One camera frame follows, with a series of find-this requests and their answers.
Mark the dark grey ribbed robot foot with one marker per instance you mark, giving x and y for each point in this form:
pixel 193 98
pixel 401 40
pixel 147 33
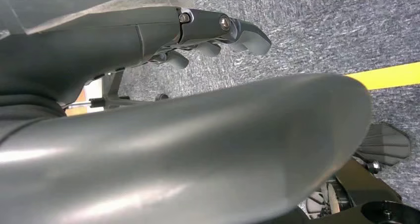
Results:
pixel 384 143

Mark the black robot ankle joint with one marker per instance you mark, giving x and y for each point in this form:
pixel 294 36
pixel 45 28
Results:
pixel 364 189

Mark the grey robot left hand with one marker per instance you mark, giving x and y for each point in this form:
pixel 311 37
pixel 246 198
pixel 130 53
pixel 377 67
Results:
pixel 98 51

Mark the ribbed grey left arm sleeve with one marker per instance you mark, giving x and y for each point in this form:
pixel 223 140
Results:
pixel 26 108

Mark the yellow floor tape strip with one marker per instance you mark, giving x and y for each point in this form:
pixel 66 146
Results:
pixel 387 75

